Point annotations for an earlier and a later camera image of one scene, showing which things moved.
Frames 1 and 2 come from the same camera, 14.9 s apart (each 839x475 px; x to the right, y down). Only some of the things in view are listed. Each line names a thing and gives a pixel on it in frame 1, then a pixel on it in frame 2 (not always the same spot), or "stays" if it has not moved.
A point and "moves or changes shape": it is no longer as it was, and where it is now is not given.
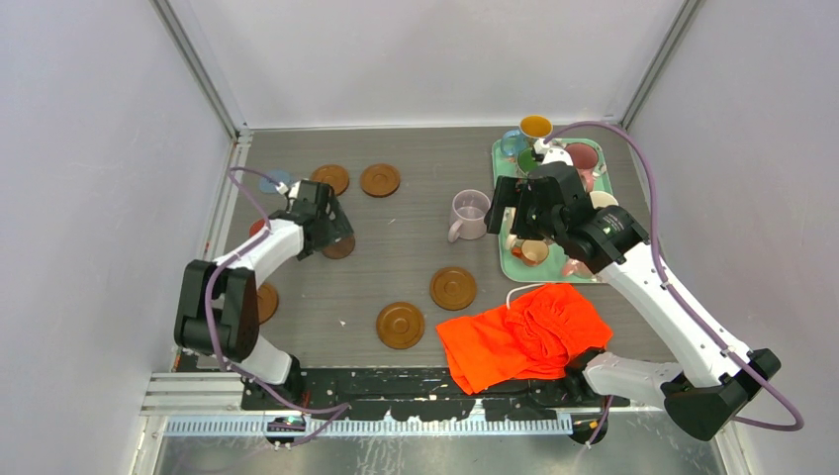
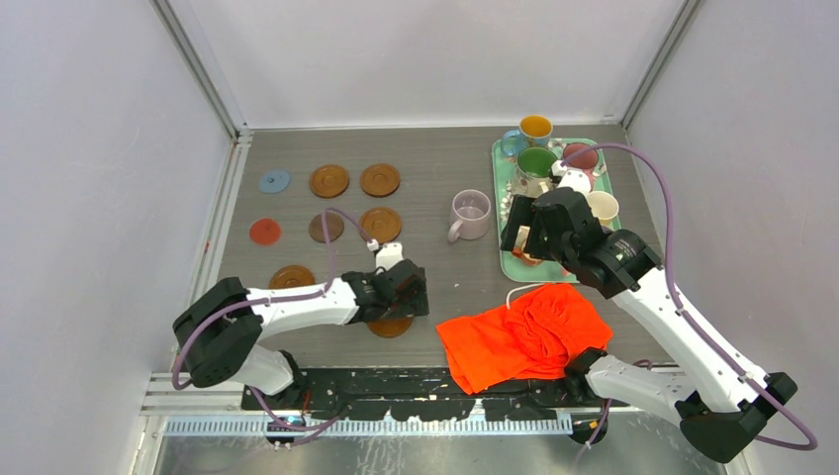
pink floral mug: (585, 157) stays
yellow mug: (602, 199) stays
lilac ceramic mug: (469, 208) stays
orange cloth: (535, 336) stays
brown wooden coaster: (332, 174) stays
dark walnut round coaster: (340, 248) moves or changes shape
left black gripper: (337, 229) -> (414, 305)
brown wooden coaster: (453, 288) -> (381, 224)
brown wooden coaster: (380, 180) stays
